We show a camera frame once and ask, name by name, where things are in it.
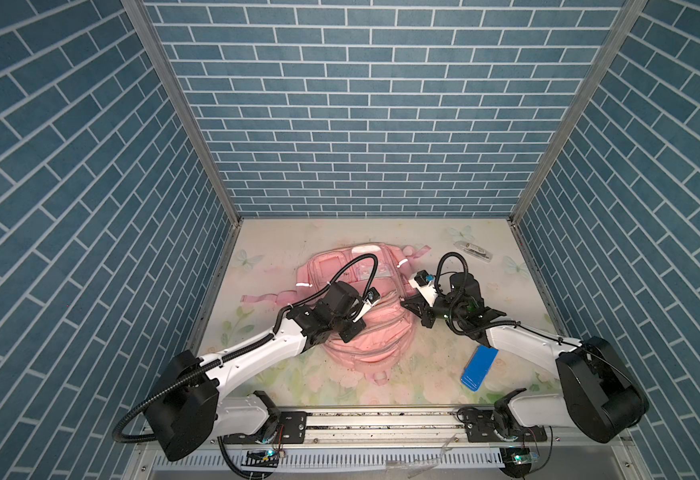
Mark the pink student backpack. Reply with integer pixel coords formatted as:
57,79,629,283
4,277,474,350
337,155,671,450
241,243,430,385

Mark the blue pencil case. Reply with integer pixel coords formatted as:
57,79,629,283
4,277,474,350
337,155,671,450
461,345,499,392

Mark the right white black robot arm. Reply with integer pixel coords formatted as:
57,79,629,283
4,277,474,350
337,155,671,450
401,270,650,443

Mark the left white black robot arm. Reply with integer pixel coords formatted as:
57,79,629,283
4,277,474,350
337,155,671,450
144,281,381,461

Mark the clear plastic pen box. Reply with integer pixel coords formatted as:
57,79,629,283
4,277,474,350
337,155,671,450
455,241,493,263

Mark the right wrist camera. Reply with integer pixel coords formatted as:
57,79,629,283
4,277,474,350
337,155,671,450
409,270,439,307

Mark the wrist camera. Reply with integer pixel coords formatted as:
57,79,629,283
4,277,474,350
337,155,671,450
353,287,381,322
409,270,439,307

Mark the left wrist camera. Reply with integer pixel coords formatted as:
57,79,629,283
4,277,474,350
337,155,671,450
353,287,381,322

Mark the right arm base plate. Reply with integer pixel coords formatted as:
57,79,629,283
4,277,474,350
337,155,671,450
455,406,548,443

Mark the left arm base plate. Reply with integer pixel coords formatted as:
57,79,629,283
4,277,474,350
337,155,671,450
223,411,308,446

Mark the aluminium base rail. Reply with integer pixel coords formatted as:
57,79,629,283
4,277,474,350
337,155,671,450
125,406,650,479

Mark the left black corrugated cable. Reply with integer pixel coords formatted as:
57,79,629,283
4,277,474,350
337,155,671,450
111,253,381,480

